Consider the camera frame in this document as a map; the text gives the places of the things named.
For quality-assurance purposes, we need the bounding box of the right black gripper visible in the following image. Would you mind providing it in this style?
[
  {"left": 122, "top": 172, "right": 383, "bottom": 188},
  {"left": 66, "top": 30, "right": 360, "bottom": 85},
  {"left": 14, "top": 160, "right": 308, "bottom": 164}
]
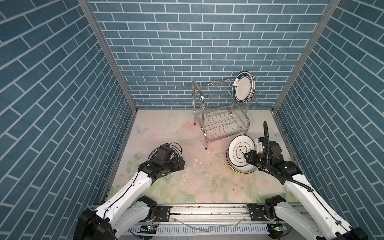
[{"left": 242, "top": 149, "right": 271, "bottom": 171}]

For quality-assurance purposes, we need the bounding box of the white plate black striped rim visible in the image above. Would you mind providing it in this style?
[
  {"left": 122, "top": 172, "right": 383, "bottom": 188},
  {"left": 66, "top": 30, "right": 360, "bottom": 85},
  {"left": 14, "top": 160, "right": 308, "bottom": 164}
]
[{"left": 227, "top": 157, "right": 258, "bottom": 175}]

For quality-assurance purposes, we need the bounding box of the blue rimmed white plate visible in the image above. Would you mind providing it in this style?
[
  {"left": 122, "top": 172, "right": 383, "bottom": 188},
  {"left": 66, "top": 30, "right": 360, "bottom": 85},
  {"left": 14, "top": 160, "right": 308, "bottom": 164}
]
[{"left": 227, "top": 135, "right": 255, "bottom": 164}]

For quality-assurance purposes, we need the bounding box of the wide green band white plate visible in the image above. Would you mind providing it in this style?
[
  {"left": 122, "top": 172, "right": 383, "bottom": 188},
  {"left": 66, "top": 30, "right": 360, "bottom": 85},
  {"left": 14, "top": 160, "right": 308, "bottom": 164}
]
[{"left": 148, "top": 144, "right": 183, "bottom": 164}]

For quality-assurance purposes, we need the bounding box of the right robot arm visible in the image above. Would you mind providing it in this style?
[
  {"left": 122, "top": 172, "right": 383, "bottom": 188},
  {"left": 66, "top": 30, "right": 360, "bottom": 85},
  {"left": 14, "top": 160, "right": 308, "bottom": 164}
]
[{"left": 244, "top": 122, "right": 368, "bottom": 240}]

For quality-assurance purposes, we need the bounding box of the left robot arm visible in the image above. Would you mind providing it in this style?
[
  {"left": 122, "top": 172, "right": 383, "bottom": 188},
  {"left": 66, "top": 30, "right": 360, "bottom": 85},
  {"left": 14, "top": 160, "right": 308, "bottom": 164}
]
[{"left": 73, "top": 143, "right": 185, "bottom": 240}]

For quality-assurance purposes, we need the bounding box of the silver metal dish rack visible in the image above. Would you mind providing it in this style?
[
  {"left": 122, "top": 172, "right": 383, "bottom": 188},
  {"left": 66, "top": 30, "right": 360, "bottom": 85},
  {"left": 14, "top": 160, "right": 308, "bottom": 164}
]
[{"left": 192, "top": 79, "right": 258, "bottom": 149}]

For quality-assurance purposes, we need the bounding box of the left green circuit board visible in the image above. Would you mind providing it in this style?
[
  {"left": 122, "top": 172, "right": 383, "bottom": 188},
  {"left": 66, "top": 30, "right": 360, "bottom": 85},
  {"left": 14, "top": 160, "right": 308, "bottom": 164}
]
[{"left": 138, "top": 226, "right": 158, "bottom": 235}]

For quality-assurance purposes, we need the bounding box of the green circuit board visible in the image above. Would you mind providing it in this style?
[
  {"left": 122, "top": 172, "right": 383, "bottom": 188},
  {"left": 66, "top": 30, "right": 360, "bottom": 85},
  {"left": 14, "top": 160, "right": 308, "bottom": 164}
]
[
  {"left": 267, "top": 224, "right": 287, "bottom": 240},
  {"left": 138, "top": 226, "right": 158, "bottom": 235}
]

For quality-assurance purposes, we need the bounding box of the right green circuit board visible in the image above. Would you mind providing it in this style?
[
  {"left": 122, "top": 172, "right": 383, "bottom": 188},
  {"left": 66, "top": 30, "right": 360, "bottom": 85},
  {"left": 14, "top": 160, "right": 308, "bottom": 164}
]
[{"left": 267, "top": 224, "right": 287, "bottom": 240}]

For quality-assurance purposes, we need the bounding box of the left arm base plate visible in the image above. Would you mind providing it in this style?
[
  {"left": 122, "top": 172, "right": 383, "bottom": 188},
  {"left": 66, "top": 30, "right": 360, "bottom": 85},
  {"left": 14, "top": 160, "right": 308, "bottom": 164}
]
[{"left": 150, "top": 205, "right": 171, "bottom": 223}]

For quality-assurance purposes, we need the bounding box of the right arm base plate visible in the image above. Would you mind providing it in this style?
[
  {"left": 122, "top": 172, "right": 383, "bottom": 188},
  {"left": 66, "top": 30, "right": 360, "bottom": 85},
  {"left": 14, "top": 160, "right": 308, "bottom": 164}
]
[{"left": 246, "top": 204, "right": 269, "bottom": 222}]

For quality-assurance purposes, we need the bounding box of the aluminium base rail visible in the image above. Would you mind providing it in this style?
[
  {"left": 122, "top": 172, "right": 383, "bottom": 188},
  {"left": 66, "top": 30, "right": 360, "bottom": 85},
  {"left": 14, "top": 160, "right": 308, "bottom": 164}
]
[{"left": 78, "top": 203, "right": 343, "bottom": 240}]

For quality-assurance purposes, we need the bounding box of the white slotted cable duct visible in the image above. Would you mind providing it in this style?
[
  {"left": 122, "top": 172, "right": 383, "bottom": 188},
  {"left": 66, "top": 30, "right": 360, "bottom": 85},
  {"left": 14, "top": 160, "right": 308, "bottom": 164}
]
[{"left": 127, "top": 224, "right": 269, "bottom": 237}]

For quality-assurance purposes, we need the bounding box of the loose grey cable on rail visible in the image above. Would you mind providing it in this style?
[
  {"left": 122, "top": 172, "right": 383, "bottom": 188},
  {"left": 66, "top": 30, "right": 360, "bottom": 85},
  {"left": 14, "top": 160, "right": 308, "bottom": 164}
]
[{"left": 170, "top": 216, "right": 247, "bottom": 233}]

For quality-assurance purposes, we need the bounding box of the right corner aluminium post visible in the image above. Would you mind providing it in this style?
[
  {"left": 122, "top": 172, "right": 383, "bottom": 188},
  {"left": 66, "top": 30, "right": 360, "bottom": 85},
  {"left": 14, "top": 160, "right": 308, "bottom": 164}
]
[{"left": 272, "top": 0, "right": 341, "bottom": 114}]

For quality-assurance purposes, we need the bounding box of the corner aluminium post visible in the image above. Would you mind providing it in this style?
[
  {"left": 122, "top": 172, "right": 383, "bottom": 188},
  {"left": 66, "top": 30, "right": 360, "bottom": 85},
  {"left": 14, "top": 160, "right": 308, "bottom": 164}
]
[
  {"left": 272, "top": 0, "right": 341, "bottom": 114},
  {"left": 78, "top": 0, "right": 138, "bottom": 115}
]

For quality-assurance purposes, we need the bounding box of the left corner aluminium post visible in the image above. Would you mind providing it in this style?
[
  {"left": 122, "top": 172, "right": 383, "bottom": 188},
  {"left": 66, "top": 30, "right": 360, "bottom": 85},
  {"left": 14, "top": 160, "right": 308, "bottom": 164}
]
[{"left": 78, "top": 0, "right": 138, "bottom": 115}]

